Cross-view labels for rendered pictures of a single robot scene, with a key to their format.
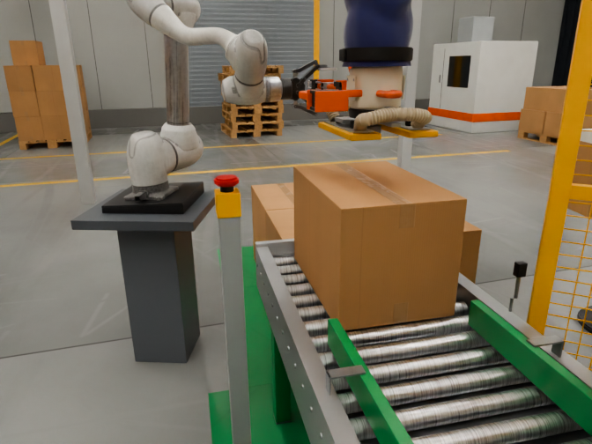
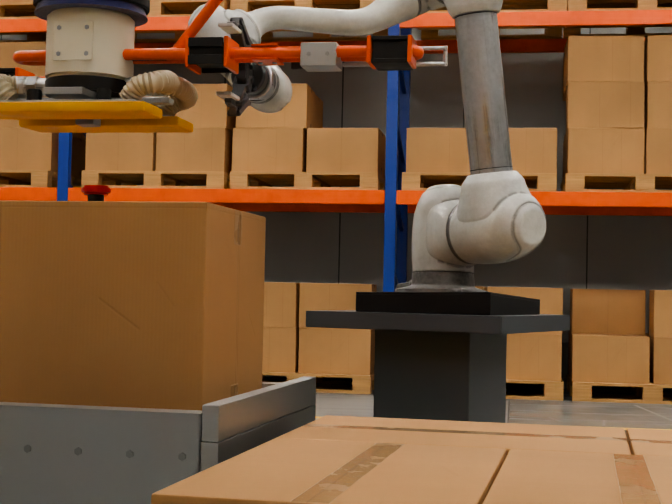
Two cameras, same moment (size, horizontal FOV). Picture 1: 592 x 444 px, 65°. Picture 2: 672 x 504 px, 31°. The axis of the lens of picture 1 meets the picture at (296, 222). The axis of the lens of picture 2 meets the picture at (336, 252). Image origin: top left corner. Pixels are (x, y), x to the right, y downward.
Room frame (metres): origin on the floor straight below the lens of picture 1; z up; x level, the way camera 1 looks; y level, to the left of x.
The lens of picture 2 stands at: (3.01, -2.17, 0.80)
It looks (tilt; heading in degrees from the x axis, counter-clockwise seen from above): 2 degrees up; 115
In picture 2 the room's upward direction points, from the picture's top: 1 degrees clockwise
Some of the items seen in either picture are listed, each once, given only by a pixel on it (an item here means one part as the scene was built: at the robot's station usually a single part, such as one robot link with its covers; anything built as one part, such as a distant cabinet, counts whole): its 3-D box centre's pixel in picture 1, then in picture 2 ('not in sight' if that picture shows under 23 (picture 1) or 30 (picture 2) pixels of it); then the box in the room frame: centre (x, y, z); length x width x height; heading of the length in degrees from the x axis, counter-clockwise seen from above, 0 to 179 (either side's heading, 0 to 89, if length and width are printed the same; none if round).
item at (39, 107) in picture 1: (50, 93); not in sight; (8.54, 4.31, 0.87); 1.20 x 1.01 x 1.74; 16
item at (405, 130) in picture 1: (399, 123); (68, 102); (1.61, -0.36, 1.14); 0.34 x 0.10 x 0.05; 14
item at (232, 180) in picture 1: (226, 183); (96, 194); (1.28, 0.19, 1.02); 0.07 x 0.07 x 0.04
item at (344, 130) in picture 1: (346, 125); (106, 117); (1.57, -0.17, 1.14); 0.34 x 0.10 x 0.05; 14
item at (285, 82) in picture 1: (292, 89); (246, 74); (1.79, 0.01, 1.25); 0.09 x 0.07 x 0.08; 104
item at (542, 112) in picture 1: (569, 114); not in sight; (8.21, -4.74, 0.45); 1.21 x 1.02 x 0.90; 16
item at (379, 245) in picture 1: (366, 233); (89, 310); (1.60, -0.25, 0.75); 0.60 x 0.40 x 0.40; 13
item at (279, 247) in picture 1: (333, 241); (267, 404); (1.95, -0.17, 0.58); 0.70 x 0.03 x 0.06; 103
